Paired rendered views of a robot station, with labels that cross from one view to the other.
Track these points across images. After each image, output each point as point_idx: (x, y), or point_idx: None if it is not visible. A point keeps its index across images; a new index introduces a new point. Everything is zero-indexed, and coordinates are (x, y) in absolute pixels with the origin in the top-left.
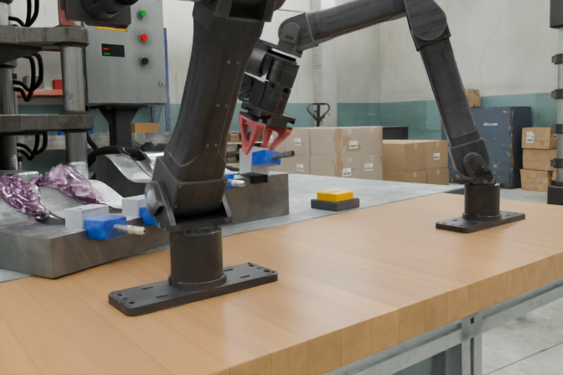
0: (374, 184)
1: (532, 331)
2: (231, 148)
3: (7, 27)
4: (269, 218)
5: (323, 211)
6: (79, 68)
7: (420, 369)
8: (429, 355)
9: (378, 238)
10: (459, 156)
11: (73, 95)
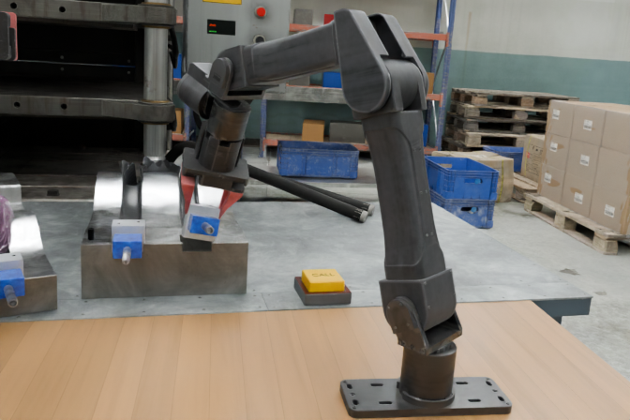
0: (477, 253)
1: None
2: (521, 115)
3: (93, 4)
4: (211, 294)
5: (292, 299)
6: (159, 52)
7: None
8: None
9: (232, 383)
10: (389, 295)
11: (150, 83)
